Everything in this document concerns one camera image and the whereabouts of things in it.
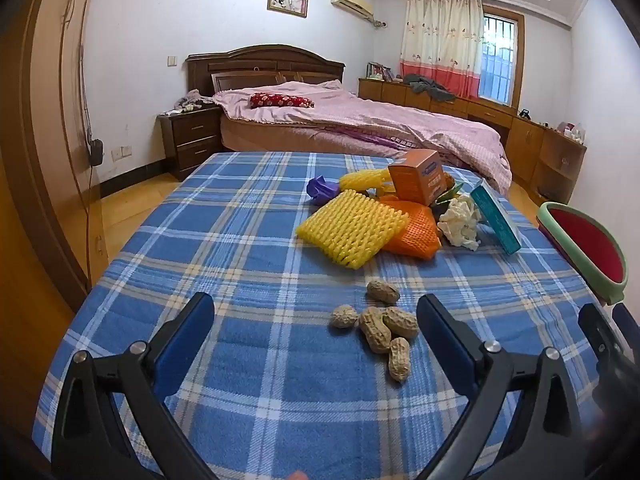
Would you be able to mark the white wall socket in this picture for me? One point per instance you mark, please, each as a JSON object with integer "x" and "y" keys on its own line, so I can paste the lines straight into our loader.
{"x": 121, "y": 152}

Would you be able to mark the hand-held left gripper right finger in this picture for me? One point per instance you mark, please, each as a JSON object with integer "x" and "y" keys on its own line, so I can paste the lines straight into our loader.
{"x": 450, "y": 347}

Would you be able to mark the orange foam net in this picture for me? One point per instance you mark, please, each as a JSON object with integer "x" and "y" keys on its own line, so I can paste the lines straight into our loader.
{"x": 417, "y": 227}

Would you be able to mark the pile of cloth items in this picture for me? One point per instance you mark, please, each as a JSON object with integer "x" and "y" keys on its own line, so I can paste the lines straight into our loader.
{"x": 189, "y": 101}

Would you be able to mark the row of books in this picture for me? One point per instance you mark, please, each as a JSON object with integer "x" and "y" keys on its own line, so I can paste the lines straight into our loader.
{"x": 378, "y": 71}

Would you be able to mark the grey clothes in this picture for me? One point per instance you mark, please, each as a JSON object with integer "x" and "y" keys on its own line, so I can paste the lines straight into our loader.
{"x": 425, "y": 86}

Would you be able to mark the bed with pink blanket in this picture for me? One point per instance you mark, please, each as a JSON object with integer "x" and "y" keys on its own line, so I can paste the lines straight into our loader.
{"x": 380, "y": 120}

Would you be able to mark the white bottles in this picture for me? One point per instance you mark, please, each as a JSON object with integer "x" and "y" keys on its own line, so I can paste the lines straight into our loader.
{"x": 577, "y": 135}

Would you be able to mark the brown bed base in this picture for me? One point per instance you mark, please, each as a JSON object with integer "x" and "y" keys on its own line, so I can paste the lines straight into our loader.
{"x": 280, "y": 137}

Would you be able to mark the white air conditioner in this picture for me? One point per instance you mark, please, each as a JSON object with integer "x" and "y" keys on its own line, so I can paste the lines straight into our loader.
{"x": 352, "y": 2}

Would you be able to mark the flat yellow foam net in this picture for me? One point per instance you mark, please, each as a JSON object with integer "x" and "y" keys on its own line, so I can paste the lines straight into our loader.
{"x": 350, "y": 225}

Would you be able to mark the yellow corn toy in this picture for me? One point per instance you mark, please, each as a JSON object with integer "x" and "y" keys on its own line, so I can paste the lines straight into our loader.
{"x": 362, "y": 180}

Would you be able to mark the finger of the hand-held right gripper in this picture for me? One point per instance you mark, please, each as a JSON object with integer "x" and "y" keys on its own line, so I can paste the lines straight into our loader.
{"x": 597, "y": 330}
{"x": 627, "y": 320}

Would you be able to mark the white and red curtain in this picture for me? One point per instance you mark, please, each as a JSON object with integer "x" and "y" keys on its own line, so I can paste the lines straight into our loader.
{"x": 440, "y": 45}

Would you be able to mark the red bin with green rim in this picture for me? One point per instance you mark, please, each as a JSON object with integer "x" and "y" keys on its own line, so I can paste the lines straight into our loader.
{"x": 595, "y": 250}

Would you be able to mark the long wooden cabinet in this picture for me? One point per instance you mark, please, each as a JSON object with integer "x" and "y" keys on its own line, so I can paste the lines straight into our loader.
{"x": 500, "y": 120}

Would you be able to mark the orange carton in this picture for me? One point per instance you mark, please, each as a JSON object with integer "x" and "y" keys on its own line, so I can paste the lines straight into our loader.
{"x": 415, "y": 180}

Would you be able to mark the peanut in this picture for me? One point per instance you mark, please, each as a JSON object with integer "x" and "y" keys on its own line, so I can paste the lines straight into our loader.
{"x": 401, "y": 321}
{"x": 344, "y": 316}
{"x": 383, "y": 291}
{"x": 399, "y": 358}
{"x": 376, "y": 330}

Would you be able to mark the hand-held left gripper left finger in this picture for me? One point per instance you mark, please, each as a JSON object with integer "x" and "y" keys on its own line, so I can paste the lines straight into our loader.
{"x": 186, "y": 340}

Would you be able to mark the wooden wardrobe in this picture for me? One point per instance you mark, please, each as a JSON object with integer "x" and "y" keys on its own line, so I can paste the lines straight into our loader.
{"x": 45, "y": 110}

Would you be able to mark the small black object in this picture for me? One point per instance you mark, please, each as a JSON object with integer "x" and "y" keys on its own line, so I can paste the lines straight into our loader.
{"x": 525, "y": 113}

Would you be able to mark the black charger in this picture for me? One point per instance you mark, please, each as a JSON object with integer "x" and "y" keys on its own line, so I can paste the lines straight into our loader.
{"x": 95, "y": 151}

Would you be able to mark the dark wooden nightstand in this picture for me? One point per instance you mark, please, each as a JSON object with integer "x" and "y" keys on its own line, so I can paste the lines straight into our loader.
{"x": 192, "y": 140}

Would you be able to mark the blue plaid blanket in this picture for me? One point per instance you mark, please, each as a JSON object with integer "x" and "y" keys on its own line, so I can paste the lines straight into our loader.
{"x": 240, "y": 240}

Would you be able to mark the white crumpled tissue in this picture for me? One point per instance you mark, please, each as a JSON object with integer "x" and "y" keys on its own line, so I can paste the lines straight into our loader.
{"x": 460, "y": 222}

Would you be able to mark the wooden corner shelf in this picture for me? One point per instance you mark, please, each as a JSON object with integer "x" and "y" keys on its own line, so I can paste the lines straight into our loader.
{"x": 555, "y": 160}

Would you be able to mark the purple toy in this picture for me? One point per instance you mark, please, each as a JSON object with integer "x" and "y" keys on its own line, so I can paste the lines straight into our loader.
{"x": 324, "y": 191}

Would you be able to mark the barred window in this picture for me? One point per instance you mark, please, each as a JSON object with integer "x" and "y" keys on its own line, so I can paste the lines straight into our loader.
{"x": 497, "y": 55}

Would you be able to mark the red floral pillow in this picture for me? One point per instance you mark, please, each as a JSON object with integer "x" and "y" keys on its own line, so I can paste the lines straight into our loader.
{"x": 277, "y": 100}

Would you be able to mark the teal carton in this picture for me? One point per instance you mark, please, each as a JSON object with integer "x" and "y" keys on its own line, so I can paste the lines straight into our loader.
{"x": 495, "y": 220}

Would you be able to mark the wooden headboard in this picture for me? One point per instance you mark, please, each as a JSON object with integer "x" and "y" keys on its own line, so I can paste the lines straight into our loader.
{"x": 260, "y": 62}

